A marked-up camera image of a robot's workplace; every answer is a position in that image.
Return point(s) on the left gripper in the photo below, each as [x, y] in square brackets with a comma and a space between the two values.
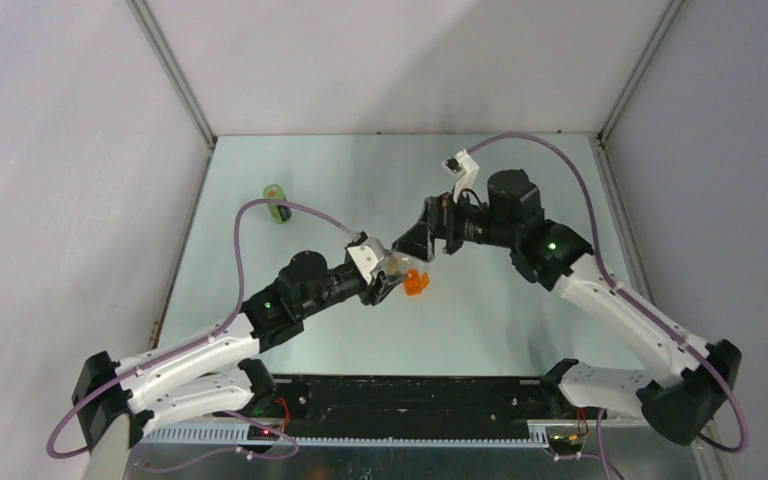
[383, 284]

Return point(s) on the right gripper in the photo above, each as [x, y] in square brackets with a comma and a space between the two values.
[437, 221]

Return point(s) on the orange pill box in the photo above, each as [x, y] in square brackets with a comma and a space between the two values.
[415, 282]

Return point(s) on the clear pill bottle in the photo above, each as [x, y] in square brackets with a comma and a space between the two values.
[398, 264]

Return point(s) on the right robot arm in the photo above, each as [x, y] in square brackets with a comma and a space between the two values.
[684, 379]

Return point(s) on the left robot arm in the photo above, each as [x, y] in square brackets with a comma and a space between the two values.
[219, 369]

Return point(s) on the green pill bottle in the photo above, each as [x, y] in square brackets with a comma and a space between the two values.
[280, 213]

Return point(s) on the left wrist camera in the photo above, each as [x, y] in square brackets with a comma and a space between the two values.
[369, 257]

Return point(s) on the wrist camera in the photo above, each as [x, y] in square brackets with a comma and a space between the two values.
[464, 169]
[369, 257]

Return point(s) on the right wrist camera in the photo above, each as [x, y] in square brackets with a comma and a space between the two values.
[464, 169]

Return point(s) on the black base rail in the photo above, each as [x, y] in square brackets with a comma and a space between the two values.
[489, 409]

